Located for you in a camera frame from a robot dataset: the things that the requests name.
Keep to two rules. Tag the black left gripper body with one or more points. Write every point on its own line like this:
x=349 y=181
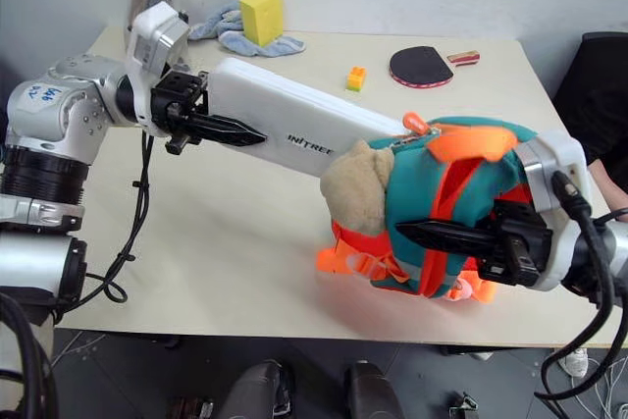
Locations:
x=176 y=90

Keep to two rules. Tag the dark rounded shape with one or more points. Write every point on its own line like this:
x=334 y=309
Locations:
x=255 y=392
x=373 y=392

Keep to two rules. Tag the orange and teal backpack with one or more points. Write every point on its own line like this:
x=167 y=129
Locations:
x=417 y=183

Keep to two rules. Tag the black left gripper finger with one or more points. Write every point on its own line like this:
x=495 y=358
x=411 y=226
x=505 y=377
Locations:
x=225 y=130

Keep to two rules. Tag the person's black clothed torso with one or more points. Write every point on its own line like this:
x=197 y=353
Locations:
x=596 y=95

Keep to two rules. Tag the white sneaker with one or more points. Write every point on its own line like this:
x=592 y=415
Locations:
x=575 y=362

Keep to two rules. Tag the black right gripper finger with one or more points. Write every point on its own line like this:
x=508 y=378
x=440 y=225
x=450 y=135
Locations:
x=446 y=238

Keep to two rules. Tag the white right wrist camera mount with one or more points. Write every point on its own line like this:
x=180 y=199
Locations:
x=544 y=159

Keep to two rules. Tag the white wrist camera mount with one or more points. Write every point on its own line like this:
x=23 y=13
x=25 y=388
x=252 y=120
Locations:
x=544 y=159
x=147 y=31

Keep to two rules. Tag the black table tennis paddle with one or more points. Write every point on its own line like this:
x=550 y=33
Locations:
x=419 y=67

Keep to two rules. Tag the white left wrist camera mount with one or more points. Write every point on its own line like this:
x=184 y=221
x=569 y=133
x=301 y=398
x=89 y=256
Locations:
x=147 y=31

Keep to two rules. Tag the long white plastic box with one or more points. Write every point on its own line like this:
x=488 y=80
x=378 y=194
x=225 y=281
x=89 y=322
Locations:
x=294 y=110

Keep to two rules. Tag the light blue towel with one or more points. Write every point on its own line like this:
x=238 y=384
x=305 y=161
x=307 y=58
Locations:
x=235 y=41

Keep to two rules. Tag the yellow orange green toy brick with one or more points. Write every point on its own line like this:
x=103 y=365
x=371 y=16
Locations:
x=356 y=79

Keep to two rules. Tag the yellow sponge block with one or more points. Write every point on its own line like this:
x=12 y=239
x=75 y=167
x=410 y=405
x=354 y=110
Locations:
x=260 y=14

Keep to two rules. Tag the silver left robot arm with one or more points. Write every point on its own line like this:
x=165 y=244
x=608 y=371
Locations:
x=44 y=110

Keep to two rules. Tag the person's bare forearm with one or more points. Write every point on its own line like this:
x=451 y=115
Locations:
x=611 y=188

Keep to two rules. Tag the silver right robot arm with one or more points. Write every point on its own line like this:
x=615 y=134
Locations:
x=619 y=247

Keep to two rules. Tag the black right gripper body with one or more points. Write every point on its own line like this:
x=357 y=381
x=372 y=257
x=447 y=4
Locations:
x=525 y=247

